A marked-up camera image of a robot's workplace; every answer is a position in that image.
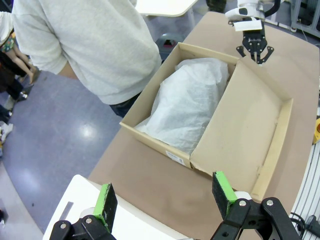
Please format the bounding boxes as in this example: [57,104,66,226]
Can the tan cardboard shoe box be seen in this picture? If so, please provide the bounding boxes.
[119,41,294,202]

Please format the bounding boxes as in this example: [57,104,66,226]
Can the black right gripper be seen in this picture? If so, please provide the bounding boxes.
[236,24,275,66]

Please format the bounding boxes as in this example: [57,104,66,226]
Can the white tissue wrapping paper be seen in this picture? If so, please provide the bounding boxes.
[133,57,230,157]

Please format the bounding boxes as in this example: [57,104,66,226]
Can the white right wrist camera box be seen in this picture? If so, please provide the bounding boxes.
[233,20,263,33]

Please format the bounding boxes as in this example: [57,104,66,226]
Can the white plastic storage bin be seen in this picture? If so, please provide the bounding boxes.
[42,174,187,240]

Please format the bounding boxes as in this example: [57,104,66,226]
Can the grey metal rack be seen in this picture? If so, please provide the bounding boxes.
[289,0,320,38]

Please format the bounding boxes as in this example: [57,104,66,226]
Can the black cable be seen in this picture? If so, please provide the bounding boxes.
[289,212,320,235]

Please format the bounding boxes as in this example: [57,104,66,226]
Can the mannequin in colourful dress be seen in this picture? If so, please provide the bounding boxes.
[0,11,41,87]

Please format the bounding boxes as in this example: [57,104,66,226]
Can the person in grey sweatshirt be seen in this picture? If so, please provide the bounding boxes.
[11,0,163,119]

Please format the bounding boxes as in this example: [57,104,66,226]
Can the silver aluminium frame rail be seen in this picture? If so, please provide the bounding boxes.
[291,142,320,223]

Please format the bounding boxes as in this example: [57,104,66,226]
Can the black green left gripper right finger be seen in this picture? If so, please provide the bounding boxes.
[211,170,301,240]

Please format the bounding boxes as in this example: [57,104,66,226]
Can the standing legs in black trousers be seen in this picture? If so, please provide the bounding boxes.
[0,51,28,103]

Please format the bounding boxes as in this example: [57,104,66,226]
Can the yellow box with red button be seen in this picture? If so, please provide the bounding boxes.
[312,117,320,145]

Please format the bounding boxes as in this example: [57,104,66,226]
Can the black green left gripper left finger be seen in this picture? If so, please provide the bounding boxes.
[49,183,118,240]

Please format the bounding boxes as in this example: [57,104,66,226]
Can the white rounded table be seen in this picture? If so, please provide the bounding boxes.
[136,0,199,18]

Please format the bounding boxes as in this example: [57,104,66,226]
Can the grey black floor device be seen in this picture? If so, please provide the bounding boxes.
[155,31,181,61]

